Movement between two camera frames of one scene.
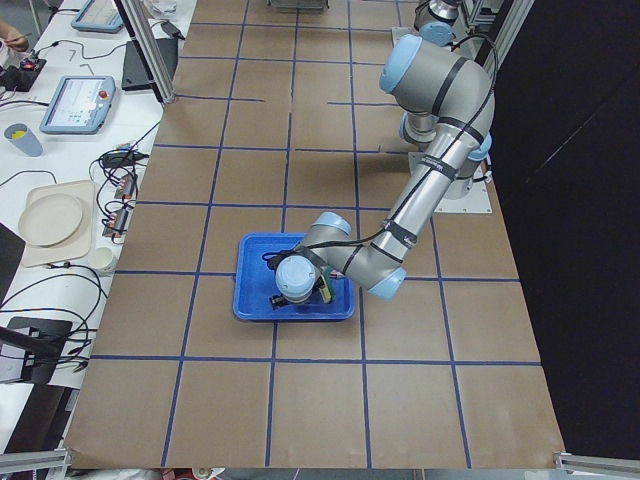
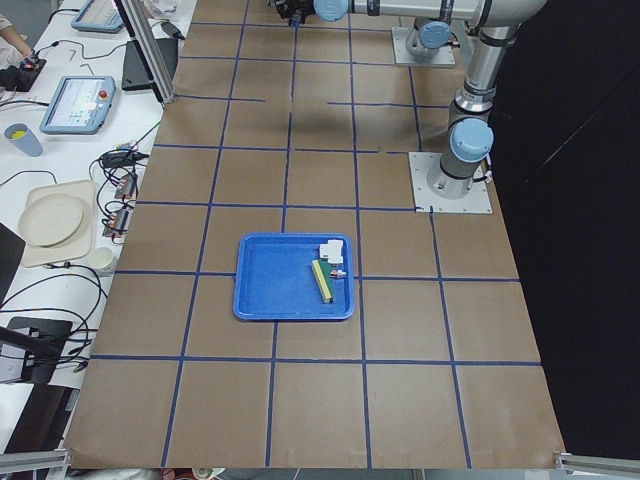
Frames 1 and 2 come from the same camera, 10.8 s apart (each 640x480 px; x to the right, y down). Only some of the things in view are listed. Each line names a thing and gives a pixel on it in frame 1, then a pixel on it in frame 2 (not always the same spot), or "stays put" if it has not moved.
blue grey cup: (22, 137) stays put
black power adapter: (171, 29) stays put
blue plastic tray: (255, 283) stays put
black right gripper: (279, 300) → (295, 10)
